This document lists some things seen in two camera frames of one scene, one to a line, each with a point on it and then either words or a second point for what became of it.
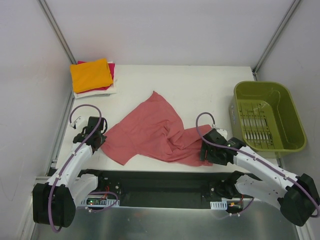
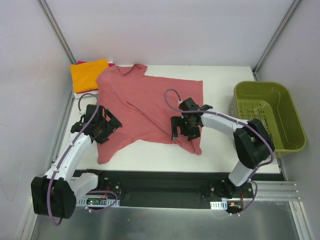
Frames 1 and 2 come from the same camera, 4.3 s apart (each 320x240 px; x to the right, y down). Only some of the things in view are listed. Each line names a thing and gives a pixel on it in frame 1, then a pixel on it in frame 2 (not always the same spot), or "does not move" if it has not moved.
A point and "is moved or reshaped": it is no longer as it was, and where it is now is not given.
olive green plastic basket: x=265 y=116 does not move
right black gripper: x=208 y=152 → x=182 y=128
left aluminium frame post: x=57 y=31 does not move
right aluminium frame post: x=259 y=62 does not move
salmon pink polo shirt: x=154 y=129 is moved or reshaped
